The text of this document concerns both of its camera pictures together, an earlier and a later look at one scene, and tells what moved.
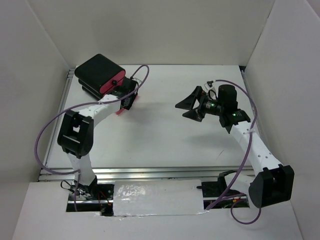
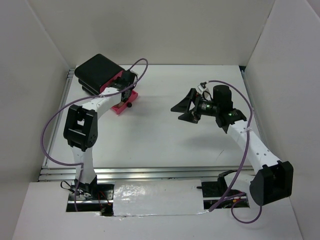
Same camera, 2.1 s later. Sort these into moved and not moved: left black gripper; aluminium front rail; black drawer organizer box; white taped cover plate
Moved: left black gripper
Not moved: black drawer organizer box; white taped cover plate; aluminium front rail
